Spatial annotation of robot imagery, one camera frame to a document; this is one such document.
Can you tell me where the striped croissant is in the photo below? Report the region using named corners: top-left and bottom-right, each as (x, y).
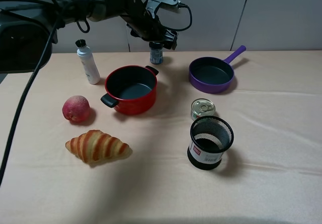
top-left (65, 130), bottom-right (131, 165)

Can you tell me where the small blue labelled jar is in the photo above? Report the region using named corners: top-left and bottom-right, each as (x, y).
top-left (149, 42), bottom-right (163, 64)

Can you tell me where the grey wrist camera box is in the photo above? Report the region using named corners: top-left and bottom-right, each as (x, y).
top-left (145, 0), bottom-right (181, 18)

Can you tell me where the red cooking pot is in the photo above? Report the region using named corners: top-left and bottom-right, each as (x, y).
top-left (101, 65), bottom-right (158, 115)

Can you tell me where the small tin can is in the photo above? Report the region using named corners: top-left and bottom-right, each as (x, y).
top-left (191, 98), bottom-right (215, 120)

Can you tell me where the black cable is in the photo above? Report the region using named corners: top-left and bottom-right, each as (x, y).
top-left (0, 0), bottom-right (193, 184)

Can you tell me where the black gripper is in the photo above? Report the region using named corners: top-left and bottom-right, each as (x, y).
top-left (120, 0), bottom-right (178, 50)

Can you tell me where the white bottle with black brush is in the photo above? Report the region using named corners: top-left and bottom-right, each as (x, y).
top-left (75, 39), bottom-right (101, 85)

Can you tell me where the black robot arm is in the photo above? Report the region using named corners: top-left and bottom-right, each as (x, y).
top-left (1, 0), bottom-right (178, 73)

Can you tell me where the black mesh pen cup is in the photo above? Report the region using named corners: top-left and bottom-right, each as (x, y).
top-left (187, 116), bottom-right (234, 170)

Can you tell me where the red peach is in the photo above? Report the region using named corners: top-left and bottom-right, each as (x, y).
top-left (62, 96), bottom-right (91, 122)

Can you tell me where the purple frying pan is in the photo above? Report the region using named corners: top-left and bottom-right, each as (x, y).
top-left (189, 45), bottom-right (246, 94)

